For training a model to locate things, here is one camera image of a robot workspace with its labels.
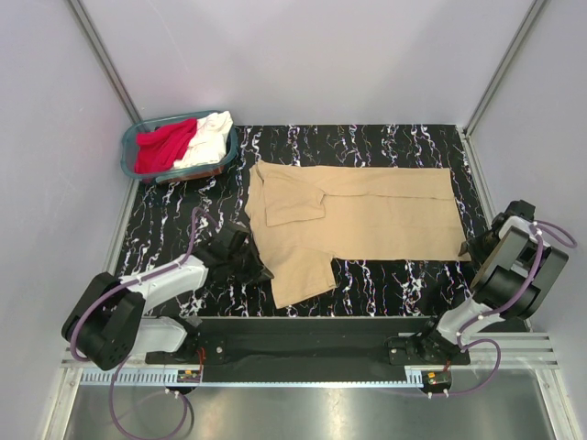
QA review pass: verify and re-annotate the tan polo shirt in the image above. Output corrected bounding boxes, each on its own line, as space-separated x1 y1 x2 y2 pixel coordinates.
245 160 470 308

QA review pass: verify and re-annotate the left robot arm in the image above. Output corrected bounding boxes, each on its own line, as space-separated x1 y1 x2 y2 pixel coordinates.
61 223 273 371

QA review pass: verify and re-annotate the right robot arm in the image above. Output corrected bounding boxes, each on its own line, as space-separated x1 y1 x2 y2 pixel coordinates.
406 200 577 364

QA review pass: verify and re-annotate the white shirt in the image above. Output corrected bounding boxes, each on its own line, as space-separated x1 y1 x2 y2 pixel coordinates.
172 111 233 170

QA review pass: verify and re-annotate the red shirt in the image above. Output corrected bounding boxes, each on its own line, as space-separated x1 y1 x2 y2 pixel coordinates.
134 118 197 174

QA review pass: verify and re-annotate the teal laundry basket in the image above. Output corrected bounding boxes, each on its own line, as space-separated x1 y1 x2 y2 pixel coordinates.
120 110 238 184

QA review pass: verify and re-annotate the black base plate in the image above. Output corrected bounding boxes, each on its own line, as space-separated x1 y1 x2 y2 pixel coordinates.
146 317 470 387

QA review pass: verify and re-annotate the aluminium rail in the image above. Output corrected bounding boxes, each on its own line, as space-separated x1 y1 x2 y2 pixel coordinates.
59 332 559 372

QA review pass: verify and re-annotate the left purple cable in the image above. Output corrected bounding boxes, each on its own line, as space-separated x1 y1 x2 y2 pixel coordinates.
68 206 221 439

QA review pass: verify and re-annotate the white slotted cable duct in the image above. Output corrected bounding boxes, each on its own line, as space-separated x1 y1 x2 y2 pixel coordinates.
81 367 452 390

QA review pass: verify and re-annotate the left aluminium frame post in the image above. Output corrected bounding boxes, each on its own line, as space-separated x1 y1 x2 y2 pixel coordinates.
65 0 142 123

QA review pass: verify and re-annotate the aluminium frame post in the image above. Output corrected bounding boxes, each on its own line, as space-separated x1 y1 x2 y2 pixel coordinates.
462 0 549 138
65 0 142 123

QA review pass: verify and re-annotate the right aluminium frame post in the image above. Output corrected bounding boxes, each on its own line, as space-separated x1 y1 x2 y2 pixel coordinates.
462 0 549 138

